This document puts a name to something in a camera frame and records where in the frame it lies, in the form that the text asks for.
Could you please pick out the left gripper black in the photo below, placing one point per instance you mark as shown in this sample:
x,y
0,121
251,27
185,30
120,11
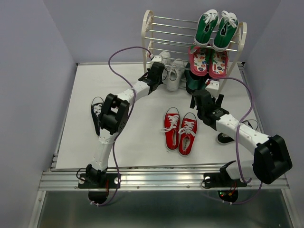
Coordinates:
x,y
159,80

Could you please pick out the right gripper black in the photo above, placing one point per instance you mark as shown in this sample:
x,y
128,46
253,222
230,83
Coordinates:
x,y
218,102

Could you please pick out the white sneaker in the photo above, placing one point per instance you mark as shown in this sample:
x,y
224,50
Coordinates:
x,y
165,58
176,70

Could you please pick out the black sneaker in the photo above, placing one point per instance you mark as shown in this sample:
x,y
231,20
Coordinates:
x,y
225,139
96,107

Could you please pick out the red sneaker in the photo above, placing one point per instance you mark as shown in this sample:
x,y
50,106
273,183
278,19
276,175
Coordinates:
x,y
187,133
171,128

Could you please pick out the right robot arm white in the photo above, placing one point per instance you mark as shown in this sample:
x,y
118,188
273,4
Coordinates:
x,y
271,158

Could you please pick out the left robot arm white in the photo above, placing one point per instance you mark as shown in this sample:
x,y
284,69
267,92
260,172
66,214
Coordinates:
x,y
112,118

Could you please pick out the cream metal shoe rack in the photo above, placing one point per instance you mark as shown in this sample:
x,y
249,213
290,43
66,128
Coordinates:
x,y
176,36

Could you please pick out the pink patterned slipper right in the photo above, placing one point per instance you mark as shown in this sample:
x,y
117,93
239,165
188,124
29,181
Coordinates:
x,y
218,64

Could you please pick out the pink patterned slipper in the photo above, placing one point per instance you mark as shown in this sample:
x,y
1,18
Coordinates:
x,y
198,60
218,64

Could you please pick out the pink patterned slipper left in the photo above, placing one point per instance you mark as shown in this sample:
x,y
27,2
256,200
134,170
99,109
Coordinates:
x,y
198,60

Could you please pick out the green sneaker left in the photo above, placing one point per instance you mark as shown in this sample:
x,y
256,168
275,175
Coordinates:
x,y
206,24

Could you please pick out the green sneaker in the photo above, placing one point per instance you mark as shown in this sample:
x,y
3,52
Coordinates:
x,y
206,24
227,28

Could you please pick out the green sneaker right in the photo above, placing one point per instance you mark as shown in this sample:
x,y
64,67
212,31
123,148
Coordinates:
x,y
227,28

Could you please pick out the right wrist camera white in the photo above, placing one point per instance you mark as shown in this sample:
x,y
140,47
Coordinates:
x,y
212,86

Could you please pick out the aluminium mounting rail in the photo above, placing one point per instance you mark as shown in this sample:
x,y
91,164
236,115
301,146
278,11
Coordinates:
x,y
137,179

